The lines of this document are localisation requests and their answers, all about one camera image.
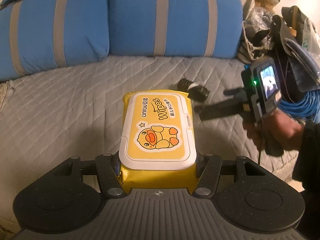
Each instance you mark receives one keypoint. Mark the black rolled sock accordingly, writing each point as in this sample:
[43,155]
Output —
[195,91]

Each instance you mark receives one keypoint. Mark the right blue striped pillow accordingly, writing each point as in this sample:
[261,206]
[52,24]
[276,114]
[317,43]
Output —
[188,28]

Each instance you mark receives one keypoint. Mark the grey quilted bed cover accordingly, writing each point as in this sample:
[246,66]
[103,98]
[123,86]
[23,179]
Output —
[50,116]

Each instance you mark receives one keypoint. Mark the person's right hand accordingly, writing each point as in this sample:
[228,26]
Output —
[285,130]

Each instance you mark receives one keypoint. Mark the black right sleeve forearm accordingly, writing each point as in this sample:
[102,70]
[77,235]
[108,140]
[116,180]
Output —
[306,171]

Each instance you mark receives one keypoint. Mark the yellow duck wipes pack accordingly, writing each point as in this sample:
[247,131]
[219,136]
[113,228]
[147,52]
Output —
[157,146]

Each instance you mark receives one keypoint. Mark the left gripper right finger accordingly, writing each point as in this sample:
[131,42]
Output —
[208,168]

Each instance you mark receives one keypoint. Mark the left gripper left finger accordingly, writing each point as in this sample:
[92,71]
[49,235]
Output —
[109,184]

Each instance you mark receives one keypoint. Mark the cluttered bag pile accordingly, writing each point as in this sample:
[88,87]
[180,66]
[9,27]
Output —
[291,39]

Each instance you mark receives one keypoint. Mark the blue striped pillow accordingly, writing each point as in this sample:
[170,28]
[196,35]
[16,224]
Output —
[39,35]
[188,28]

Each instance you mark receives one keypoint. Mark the left blue striped pillow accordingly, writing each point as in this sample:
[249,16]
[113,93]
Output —
[39,35]

